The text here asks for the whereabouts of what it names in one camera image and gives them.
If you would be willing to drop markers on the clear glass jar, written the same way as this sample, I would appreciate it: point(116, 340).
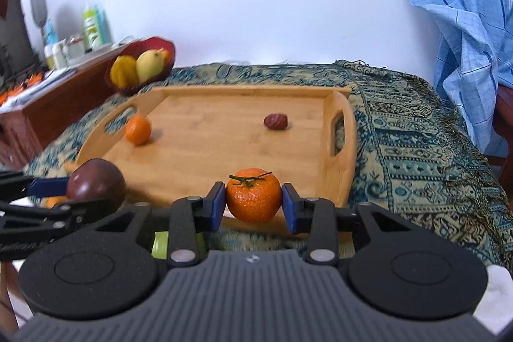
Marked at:
point(76, 45)

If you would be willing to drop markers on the red date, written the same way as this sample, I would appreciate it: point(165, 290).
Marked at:
point(275, 122)

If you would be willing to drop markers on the red wooden chair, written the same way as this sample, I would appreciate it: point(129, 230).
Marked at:
point(504, 117)

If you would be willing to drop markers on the small blue bottle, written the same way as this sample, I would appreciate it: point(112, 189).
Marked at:
point(51, 33)

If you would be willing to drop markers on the orange scissors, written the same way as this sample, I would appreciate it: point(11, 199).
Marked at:
point(32, 79)

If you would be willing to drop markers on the yellow starfruit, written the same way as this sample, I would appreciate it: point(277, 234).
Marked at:
point(122, 71)

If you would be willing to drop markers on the yellow mango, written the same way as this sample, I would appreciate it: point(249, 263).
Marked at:
point(150, 65)

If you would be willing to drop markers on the red fruit bowl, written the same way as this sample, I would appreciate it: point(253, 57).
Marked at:
point(170, 53)

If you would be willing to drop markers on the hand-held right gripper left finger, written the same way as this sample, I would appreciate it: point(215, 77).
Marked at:
point(218, 205)

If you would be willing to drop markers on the teal plastic bottle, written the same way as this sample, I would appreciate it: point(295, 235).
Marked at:
point(105, 25)

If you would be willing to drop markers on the dark purple passion fruit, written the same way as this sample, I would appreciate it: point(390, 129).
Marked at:
point(94, 179)

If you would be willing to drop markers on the green apple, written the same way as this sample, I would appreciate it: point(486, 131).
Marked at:
point(160, 246)

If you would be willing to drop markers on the blue plaid cloth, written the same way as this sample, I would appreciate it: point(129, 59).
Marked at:
point(461, 5)

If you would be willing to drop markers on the teal patterned blanket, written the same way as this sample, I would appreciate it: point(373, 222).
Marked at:
point(400, 149)

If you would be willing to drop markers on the small orange tangerine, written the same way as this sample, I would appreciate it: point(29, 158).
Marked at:
point(138, 130)

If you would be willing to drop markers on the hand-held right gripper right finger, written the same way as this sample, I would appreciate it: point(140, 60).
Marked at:
point(290, 209)

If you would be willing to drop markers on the brown wooden cabinet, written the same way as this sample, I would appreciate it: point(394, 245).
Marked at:
point(52, 97)

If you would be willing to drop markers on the tangerine with green stem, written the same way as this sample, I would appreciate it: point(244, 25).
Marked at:
point(253, 197)

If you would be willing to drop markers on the round standing mirror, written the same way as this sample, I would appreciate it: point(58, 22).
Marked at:
point(39, 3)

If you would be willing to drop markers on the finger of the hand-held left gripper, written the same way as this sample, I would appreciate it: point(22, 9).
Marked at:
point(48, 186)
point(88, 206)

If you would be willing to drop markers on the green plastic bottle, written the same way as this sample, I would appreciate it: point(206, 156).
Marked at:
point(91, 27)

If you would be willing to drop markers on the white cloth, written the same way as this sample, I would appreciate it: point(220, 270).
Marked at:
point(499, 294)
point(18, 278)

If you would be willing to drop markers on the white papers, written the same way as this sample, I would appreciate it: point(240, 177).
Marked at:
point(48, 79)

